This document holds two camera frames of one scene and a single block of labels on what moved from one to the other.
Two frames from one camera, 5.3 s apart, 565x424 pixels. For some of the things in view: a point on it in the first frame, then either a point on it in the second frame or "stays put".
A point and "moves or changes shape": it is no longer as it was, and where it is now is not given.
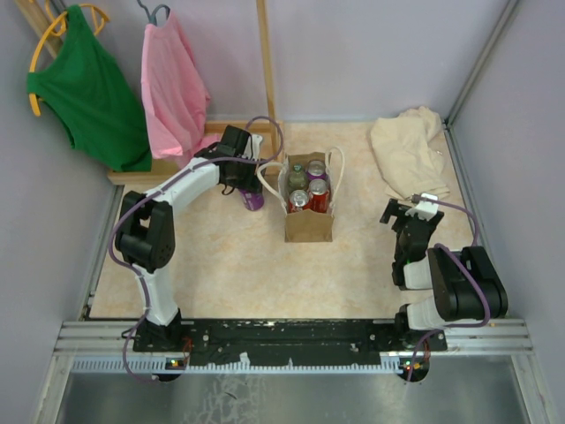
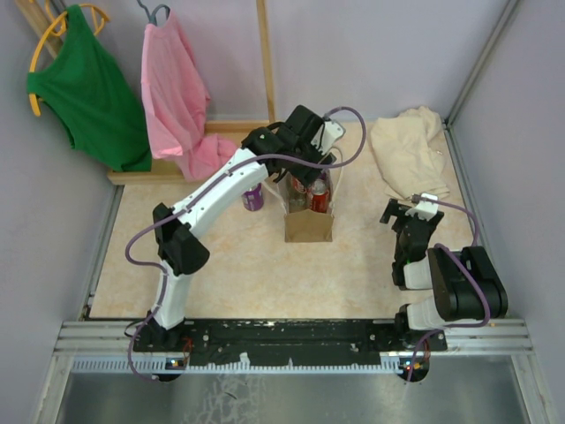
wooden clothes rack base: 267,128 stays put
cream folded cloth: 406,153 stays put
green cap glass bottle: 297,179 moves or changes shape
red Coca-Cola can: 298,200 → 298,185
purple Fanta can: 252,200 stays put
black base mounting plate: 286,343 stays put
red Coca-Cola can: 319,195 stays put
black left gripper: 253,183 → 306,175
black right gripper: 395,209 stays put
